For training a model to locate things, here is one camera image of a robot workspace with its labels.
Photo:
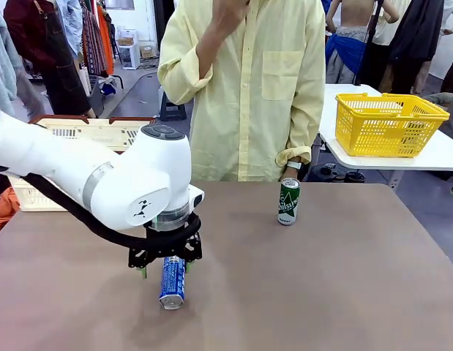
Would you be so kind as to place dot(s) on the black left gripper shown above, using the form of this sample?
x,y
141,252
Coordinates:
x,y
167,241

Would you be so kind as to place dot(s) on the blue drink can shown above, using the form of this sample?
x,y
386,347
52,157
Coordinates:
x,y
173,281

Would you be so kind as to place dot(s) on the green drink can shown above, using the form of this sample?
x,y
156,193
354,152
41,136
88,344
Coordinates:
x,y
289,204

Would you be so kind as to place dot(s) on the person's right forearm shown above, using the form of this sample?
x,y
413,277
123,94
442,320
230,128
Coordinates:
x,y
209,55

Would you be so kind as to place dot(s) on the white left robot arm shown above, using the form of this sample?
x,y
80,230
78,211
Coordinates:
x,y
101,172

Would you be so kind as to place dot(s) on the cream basket with brown rim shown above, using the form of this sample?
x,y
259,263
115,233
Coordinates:
x,y
87,133

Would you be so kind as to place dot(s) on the yellow shopping basket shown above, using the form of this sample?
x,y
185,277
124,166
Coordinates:
x,y
391,126

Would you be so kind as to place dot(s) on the person's left hand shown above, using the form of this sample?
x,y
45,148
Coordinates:
x,y
292,174

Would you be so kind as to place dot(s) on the person's right hand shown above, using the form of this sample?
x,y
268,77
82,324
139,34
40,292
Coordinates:
x,y
230,18

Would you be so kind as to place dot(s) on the black step stool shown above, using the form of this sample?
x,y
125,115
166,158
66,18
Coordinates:
x,y
173,108

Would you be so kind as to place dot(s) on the orange cloth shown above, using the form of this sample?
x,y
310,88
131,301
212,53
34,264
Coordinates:
x,y
4,212

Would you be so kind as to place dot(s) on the person in yellow shirt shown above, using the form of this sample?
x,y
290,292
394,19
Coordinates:
x,y
255,102

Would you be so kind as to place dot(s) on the black chair base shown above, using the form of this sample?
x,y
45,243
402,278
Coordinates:
x,y
336,173

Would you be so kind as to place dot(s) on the cardboard box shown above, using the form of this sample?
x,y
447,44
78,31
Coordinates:
x,y
147,52

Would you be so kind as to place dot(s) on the white appliance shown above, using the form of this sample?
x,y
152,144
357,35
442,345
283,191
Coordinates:
x,y
129,51

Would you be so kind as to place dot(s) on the striped hanging clothes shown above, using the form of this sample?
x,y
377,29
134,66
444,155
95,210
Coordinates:
x,y
96,40

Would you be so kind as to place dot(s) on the dark red apron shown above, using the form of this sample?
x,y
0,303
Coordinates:
x,y
47,47

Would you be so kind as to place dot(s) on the white table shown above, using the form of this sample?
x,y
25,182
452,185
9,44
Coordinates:
x,y
394,161

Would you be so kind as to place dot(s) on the mannequin with blue cloth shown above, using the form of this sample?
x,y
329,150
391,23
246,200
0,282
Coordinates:
x,y
348,40

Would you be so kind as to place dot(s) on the black hanging garment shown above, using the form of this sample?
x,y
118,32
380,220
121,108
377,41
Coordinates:
x,y
416,36

